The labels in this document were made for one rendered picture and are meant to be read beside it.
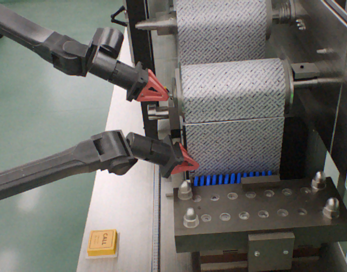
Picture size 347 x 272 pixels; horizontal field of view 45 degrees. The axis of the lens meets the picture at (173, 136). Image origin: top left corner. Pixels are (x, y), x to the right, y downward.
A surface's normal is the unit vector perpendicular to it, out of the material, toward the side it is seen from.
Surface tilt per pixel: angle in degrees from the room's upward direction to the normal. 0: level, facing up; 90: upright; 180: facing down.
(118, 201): 0
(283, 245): 90
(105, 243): 0
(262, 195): 0
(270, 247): 90
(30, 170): 31
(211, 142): 93
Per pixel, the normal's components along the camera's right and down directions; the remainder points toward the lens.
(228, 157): 0.03, 0.61
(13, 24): 0.13, -0.43
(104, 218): -0.08, -0.82
